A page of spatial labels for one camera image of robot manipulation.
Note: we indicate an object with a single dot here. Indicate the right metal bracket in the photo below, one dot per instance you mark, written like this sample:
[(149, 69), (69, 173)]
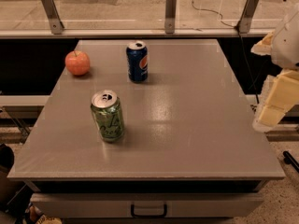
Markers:
[(244, 24)]

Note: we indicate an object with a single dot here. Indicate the middle metal bracket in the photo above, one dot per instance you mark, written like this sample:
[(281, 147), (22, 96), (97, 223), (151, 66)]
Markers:
[(170, 16)]

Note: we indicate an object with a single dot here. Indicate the green soda can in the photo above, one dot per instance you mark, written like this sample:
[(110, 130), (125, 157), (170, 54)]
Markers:
[(107, 115)]

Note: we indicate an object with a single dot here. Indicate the grey drawer with black handle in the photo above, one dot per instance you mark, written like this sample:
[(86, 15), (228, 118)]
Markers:
[(110, 205)]

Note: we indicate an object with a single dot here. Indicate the blue Pepsi can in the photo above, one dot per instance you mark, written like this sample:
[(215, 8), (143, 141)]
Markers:
[(137, 57)]

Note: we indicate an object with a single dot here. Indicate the metal bracket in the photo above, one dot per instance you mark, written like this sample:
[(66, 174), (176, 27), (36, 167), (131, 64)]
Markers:
[(56, 25), (170, 16), (244, 24)]

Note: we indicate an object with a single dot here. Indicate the red apple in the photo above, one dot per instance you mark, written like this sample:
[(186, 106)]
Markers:
[(77, 63)]

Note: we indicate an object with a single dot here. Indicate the black rod on floor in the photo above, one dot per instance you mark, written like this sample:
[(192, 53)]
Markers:
[(289, 159)]

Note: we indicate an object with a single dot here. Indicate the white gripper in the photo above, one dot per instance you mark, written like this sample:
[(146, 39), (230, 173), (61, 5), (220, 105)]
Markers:
[(288, 47)]

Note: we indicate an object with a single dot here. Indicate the dark round object left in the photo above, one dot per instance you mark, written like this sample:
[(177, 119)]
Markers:
[(6, 158)]

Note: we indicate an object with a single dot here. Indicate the left metal bracket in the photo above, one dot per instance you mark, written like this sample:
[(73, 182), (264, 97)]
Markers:
[(56, 25)]

